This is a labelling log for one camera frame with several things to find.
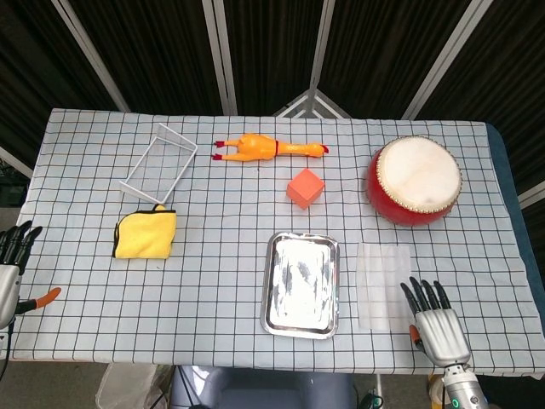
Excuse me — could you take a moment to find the clear plastic sheet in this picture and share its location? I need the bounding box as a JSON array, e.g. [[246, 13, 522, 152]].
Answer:
[[356, 242, 412, 332]]

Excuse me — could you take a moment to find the silver metal tray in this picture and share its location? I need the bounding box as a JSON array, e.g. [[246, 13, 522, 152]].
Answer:
[[260, 232, 341, 341]]

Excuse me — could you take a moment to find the blue white checkered tablecloth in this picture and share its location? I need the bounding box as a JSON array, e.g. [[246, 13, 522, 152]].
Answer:
[[7, 107, 545, 376]]

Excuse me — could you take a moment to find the yellow rubber chicken toy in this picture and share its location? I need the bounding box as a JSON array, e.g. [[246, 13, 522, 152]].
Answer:
[[211, 132, 330, 163]]

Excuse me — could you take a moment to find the white metal frame stand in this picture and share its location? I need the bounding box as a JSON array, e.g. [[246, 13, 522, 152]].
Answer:
[[272, 88, 351, 119]]

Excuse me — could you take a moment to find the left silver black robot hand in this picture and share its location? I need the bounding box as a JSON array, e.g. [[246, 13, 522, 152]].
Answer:
[[0, 220, 62, 330]]

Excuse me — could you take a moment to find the orange foam cube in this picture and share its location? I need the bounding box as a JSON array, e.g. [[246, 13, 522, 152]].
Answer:
[[286, 168, 326, 210]]

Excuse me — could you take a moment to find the yellow folded microfiber cloth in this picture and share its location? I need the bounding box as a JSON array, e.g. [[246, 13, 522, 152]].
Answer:
[[112, 204, 178, 260]]

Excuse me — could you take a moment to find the black cable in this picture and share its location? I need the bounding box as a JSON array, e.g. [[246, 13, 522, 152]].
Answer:
[[0, 319, 16, 383]]

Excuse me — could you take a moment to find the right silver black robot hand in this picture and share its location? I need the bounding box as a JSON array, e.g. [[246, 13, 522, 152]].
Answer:
[[400, 276, 472, 367]]

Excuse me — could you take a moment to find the white wire basket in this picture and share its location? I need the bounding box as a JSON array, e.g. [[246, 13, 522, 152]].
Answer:
[[118, 122, 198, 205]]

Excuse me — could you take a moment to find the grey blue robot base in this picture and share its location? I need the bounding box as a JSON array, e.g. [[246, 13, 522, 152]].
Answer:
[[169, 365, 357, 409]]

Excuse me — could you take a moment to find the red drum with white skin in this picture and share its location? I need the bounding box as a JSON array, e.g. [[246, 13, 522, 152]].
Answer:
[[366, 135, 463, 228]]

